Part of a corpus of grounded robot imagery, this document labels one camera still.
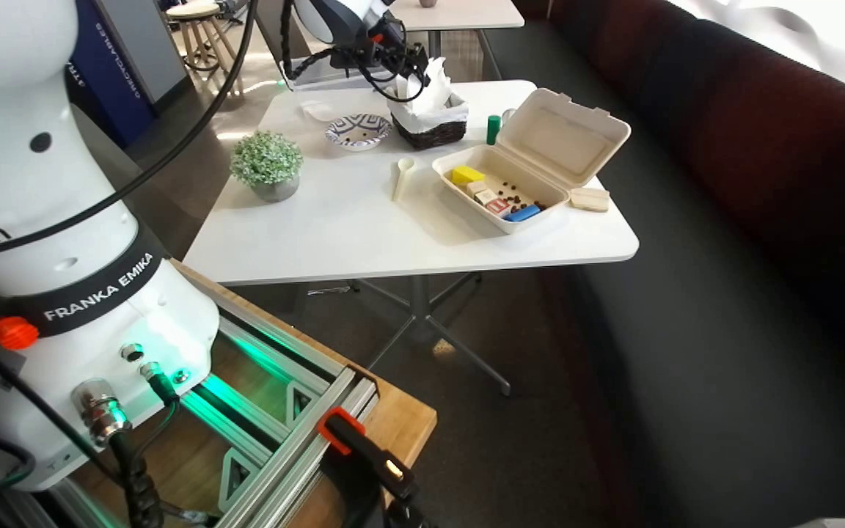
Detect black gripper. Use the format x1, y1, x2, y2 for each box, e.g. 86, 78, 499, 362
370, 15, 427, 82

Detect white paper napkin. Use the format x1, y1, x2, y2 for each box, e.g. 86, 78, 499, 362
405, 56, 451, 114

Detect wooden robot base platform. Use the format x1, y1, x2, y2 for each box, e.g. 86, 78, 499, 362
68, 260, 439, 528

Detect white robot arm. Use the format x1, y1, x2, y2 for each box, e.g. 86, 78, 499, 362
0, 0, 219, 490

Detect white basket with black base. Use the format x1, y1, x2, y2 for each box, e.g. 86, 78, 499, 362
391, 94, 468, 150

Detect white foam takeaway clamshell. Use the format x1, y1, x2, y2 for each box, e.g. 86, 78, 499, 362
430, 89, 631, 235

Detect black white patterned bowl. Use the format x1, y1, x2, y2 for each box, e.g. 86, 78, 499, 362
326, 114, 391, 152

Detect green cylinder toy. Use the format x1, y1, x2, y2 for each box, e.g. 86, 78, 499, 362
483, 114, 501, 144

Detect small green potted plant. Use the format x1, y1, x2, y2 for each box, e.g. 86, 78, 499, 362
232, 133, 301, 202

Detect colourful toy blocks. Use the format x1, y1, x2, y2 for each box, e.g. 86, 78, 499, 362
449, 166, 543, 224

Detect round wooden piece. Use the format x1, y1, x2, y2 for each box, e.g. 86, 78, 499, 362
570, 189, 611, 213

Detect orange black clamp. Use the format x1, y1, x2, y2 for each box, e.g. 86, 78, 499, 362
314, 408, 424, 528

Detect dark bench sofa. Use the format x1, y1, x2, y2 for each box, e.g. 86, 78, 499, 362
483, 0, 845, 528

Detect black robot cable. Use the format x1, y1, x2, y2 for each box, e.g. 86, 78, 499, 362
278, 0, 433, 107

